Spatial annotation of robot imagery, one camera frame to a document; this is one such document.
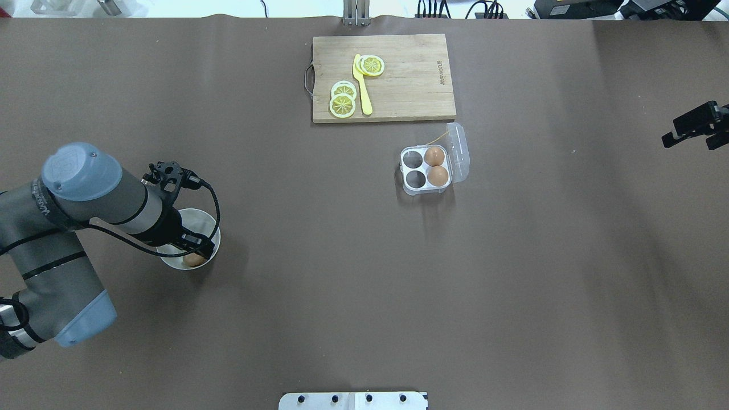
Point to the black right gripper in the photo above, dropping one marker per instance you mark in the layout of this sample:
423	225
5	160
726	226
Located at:
696	124

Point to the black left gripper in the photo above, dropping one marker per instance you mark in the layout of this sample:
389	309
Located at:
169	228

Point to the brown egg from bowl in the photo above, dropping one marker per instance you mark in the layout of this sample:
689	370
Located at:
193	260

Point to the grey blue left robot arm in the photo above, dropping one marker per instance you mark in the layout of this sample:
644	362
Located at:
82	187

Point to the clear plastic egg box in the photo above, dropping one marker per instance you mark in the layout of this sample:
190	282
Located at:
414	170

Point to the brown egg near in box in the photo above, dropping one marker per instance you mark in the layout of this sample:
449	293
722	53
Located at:
438	176

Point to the brown egg in box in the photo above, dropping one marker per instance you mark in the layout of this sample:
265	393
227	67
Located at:
438	176
434	156

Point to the brown egg far in box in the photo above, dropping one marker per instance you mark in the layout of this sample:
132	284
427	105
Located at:
434	156

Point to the white bowl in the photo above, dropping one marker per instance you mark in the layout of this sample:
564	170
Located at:
197	221

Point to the lower lemon slice of pair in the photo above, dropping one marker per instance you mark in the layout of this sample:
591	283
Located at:
342	105

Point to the lemon slice of pair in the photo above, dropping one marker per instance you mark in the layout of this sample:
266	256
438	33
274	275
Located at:
342	105
344	87

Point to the upper lemon slice of pair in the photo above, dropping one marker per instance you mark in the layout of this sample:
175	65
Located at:
344	87

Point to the yellow plastic knife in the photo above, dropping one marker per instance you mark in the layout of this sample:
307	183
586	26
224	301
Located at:
366	105

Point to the lemon slice by knife tip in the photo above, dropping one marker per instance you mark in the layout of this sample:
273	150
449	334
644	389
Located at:
370	65

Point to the wooden cutting board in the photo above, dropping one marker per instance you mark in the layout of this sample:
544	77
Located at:
416	83

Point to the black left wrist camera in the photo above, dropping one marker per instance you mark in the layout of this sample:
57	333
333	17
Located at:
171	177

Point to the white camera stand base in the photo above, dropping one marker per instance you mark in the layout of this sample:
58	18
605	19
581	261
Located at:
355	400

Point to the aluminium frame post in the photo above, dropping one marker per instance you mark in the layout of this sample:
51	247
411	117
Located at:
356	13

